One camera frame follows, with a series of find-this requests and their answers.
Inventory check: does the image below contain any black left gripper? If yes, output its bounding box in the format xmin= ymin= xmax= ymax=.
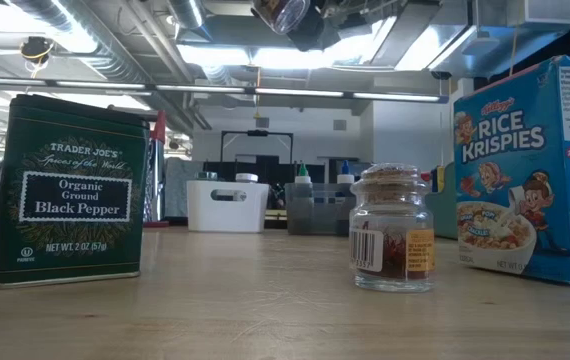
xmin=287 ymin=4 xmax=342 ymax=52

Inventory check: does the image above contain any green food colouring bottle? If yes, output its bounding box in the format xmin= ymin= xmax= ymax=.
xmin=293 ymin=162 xmax=314 ymax=236

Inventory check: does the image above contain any blue food colouring bottle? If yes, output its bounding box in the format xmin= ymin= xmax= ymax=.
xmin=335 ymin=159 xmax=356 ymax=236

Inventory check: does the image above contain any cork-topped glass saffron jar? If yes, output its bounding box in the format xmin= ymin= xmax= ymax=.
xmin=348 ymin=162 xmax=436 ymax=294

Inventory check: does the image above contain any Rice Krispies cereal box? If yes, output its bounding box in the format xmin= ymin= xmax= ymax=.
xmin=453 ymin=55 xmax=570 ymax=286

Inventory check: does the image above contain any green black pepper tin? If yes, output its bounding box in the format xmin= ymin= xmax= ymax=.
xmin=0 ymin=93 xmax=152 ymax=291

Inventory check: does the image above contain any long ceiling light bar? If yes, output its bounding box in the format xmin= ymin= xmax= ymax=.
xmin=0 ymin=77 xmax=450 ymax=105

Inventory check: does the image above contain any grey translucent plastic bin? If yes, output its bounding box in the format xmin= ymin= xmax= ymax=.
xmin=284 ymin=182 xmax=357 ymax=236

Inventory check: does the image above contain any white plastic bin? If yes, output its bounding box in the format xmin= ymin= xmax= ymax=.
xmin=186 ymin=179 xmax=270 ymax=234

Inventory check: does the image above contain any grey covered background object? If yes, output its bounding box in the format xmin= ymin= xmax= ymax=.
xmin=164 ymin=157 xmax=205 ymax=219

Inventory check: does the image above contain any rectangular metal ceiling duct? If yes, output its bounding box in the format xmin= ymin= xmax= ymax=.
xmin=322 ymin=0 xmax=570 ymax=76

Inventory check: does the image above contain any black background rig frame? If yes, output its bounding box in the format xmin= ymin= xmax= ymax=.
xmin=219 ymin=128 xmax=295 ymax=164

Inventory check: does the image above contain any metal box grater red handle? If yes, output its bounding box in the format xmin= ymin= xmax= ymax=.
xmin=143 ymin=109 xmax=169 ymax=229

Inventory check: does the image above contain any yellow hanging cable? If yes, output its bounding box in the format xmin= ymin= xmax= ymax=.
xmin=508 ymin=24 xmax=521 ymax=76

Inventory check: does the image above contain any round silver ventilation duct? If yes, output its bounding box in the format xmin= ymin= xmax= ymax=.
xmin=7 ymin=0 xmax=201 ymax=86

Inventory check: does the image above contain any black ceiling device yellow cable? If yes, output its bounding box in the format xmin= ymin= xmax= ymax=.
xmin=19 ymin=35 xmax=57 ymax=65

